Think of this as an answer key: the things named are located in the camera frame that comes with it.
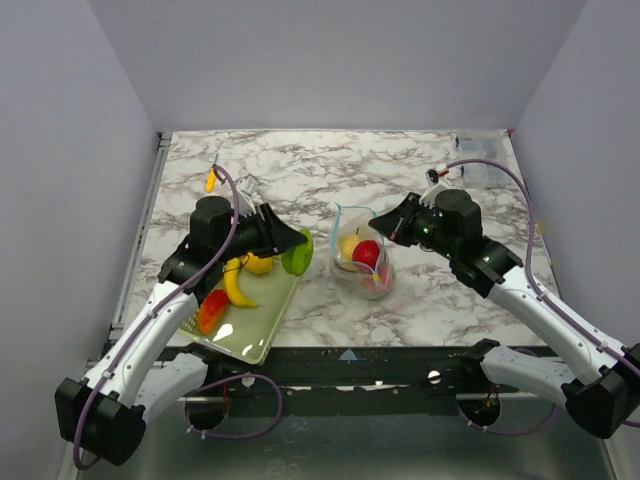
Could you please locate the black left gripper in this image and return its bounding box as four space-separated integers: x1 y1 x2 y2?
217 203 307 264

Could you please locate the green starfruit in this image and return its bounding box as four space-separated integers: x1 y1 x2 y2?
281 228 314 276

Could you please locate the red apple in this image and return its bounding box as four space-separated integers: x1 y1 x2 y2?
352 240 381 269

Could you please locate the clear zip top bag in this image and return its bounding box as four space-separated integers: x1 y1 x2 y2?
329 204 395 300

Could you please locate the yellow pear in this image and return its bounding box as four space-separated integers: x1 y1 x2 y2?
338 228 361 262

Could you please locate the red pomegranate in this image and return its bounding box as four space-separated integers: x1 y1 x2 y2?
363 265 395 297

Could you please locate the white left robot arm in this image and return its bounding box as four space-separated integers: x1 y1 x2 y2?
54 196 307 470

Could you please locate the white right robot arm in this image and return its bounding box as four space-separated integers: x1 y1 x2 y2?
369 189 639 439

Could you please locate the yellow banana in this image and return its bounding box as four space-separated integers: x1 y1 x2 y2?
223 258 258 308

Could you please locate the red orange mango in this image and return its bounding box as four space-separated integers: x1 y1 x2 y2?
196 289 229 336

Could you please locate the green perforated plastic basket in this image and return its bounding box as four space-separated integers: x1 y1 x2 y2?
179 256 300 365

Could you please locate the clear plastic screw box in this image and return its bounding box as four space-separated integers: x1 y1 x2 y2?
453 132 512 189

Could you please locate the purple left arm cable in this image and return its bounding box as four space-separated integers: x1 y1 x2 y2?
72 164 284 471

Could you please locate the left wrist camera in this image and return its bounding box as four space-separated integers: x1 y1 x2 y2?
238 175 258 216

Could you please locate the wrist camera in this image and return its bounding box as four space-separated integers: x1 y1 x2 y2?
421 163 462 205
238 175 258 216

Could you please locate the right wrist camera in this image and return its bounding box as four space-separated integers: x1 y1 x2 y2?
421 163 462 205

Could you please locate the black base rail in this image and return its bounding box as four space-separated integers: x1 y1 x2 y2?
164 339 546 416

